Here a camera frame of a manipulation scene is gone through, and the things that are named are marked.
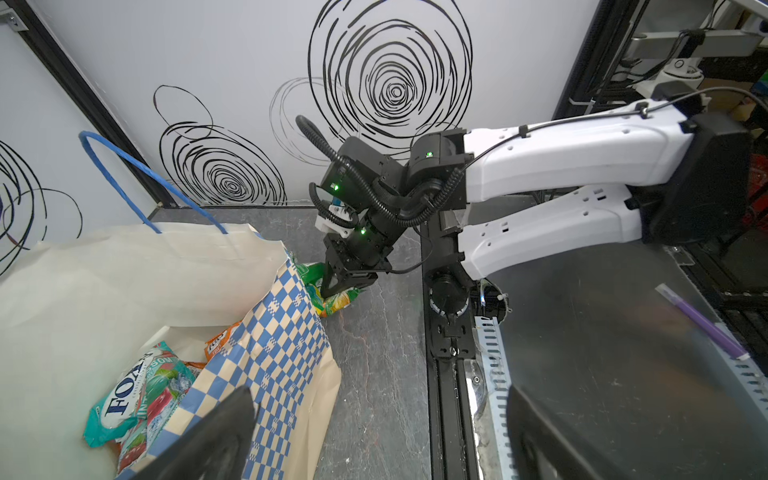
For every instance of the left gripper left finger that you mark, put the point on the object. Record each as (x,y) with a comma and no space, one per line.
(217,447)

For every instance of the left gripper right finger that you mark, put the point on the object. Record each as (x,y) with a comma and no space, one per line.
(543,446)

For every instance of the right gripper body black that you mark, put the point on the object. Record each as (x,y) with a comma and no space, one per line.
(368,246)

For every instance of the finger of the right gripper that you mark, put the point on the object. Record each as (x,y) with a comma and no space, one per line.
(357,280)
(331,283)

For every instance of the teal Fox's candy bag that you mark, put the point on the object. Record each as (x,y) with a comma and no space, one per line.
(132,414)

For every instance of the orange snack packet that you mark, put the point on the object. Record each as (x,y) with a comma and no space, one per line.
(214,345)

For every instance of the checkered paper bag blue handles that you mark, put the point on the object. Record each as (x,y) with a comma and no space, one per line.
(75,316)

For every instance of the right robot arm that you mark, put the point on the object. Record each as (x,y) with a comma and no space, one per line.
(661,169)

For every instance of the purple pen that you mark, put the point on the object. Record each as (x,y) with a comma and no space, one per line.
(730,346)

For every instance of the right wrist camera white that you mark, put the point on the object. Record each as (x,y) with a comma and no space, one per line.
(336,218)

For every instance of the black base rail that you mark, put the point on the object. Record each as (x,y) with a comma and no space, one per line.
(448,328)

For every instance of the grey slotted cable duct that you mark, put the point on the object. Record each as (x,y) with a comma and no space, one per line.
(490,382)

